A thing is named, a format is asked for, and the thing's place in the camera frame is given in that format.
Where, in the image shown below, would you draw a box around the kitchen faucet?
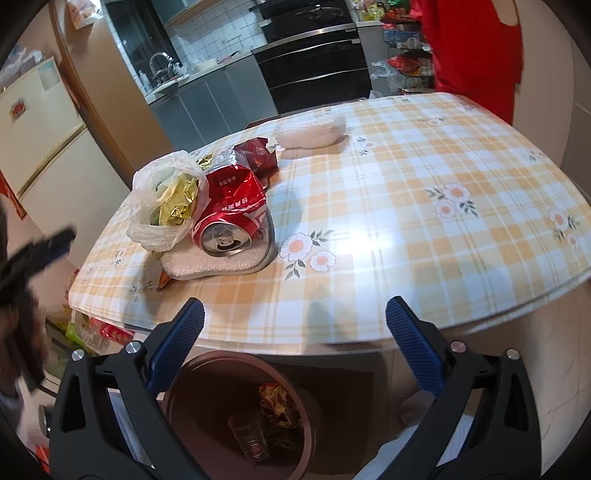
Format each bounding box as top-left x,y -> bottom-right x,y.
148,51 -> 176,85

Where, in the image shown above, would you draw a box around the yellow plaid floral tablecloth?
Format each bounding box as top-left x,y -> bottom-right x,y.
69,93 -> 590,354

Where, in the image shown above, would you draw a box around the bubble wrap bundle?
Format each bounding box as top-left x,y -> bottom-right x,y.
276,115 -> 346,149

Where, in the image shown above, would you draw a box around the black oven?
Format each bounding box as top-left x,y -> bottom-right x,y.
252,0 -> 372,114

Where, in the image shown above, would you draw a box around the crushed red soda can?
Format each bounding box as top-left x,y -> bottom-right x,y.
191,165 -> 267,257

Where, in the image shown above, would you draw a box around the grey kitchen cabinets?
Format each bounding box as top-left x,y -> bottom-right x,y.
149,54 -> 277,151

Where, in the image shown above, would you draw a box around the red hanging cloth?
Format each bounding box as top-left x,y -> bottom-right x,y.
410,0 -> 524,124

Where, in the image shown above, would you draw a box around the wire rack with snacks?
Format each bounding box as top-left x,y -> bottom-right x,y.
348,0 -> 435,98

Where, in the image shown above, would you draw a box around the brown round trash bin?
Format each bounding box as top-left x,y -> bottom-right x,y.
163,351 -> 324,479

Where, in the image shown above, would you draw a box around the cream refrigerator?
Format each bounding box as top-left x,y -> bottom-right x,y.
1,58 -> 129,267

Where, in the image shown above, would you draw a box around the left hand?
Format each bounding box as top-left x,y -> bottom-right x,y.
1,290 -> 47,398

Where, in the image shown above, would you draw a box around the white plastic bag with wrappers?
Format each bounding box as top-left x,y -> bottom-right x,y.
127,150 -> 211,253

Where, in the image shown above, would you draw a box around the dark red snack wrapper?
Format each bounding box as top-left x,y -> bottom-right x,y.
233,137 -> 279,179

